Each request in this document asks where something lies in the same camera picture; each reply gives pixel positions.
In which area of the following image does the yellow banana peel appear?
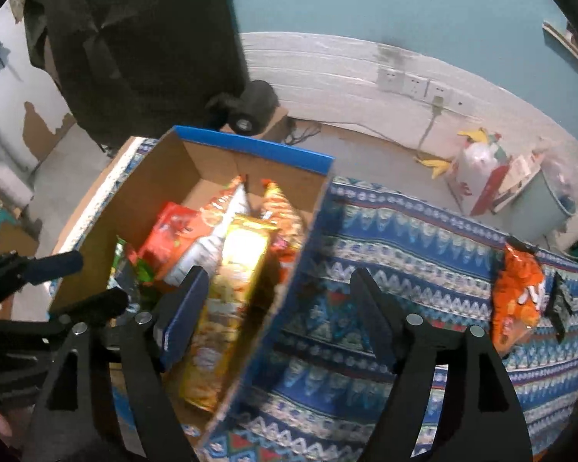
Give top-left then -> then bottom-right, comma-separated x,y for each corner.
414,156 -> 454,180
457,127 -> 492,145

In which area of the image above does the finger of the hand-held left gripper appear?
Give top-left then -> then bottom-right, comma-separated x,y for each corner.
0,249 -> 85,301
43,288 -> 130,330

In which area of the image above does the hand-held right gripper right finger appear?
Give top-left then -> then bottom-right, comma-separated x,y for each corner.
349,267 -> 533,462

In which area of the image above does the green snack packet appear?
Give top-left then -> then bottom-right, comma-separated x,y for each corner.
108,236 -> 155,299

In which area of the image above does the small brown cardboard box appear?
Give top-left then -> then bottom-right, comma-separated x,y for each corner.
222,106 -> 294,144

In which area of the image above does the dark hanging jacket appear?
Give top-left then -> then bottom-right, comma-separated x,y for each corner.
24,0 -> 251,147

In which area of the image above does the white red paper carton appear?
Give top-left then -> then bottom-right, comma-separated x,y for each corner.
491,151 -> 545,213

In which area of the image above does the grey blue bucket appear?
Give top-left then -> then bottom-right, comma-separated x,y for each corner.
506,154 -> 578,246

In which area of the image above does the black floor cable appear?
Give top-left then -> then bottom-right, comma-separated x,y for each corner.
284,122 -> 323,147

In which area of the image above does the black round device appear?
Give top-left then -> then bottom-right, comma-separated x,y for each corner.
206,79 -> 280,134

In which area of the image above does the red snack packet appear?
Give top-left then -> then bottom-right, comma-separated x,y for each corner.
137,202 -> 203,280

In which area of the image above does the orange white snack packet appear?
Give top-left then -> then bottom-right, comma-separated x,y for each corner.
164,176 -> 249,287

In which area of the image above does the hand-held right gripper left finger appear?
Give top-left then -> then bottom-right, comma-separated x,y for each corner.
22,266 -> 210,462

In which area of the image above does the large orange snack bag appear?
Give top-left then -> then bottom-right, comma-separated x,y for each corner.
491,238 -> 546,354

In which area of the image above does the white wall socket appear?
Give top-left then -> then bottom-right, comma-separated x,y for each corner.
426,80 -> 452,104
376,67 -> 405,93
405,74 -> 429,99
450,89 -> 477,116

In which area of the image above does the small black packet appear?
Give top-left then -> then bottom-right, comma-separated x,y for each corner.
544,272 -> 575,342

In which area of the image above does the grey plug with cable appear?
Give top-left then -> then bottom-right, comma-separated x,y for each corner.
414,96 -> 446,159

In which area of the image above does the white kettle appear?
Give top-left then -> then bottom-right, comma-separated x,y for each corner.
546,195 -> 578,251

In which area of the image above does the patterned blue tablecloth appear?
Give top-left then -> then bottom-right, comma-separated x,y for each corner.
113,137 -> 578,462

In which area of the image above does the long yellow snack packet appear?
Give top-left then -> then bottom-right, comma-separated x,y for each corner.
178,214 -> 280,412

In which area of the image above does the white red plastic bag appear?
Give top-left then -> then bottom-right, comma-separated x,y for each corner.
445,142 -> 511,217

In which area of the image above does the blue-rimmed cardboard box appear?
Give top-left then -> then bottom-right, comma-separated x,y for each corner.
48,125 -> 335,448

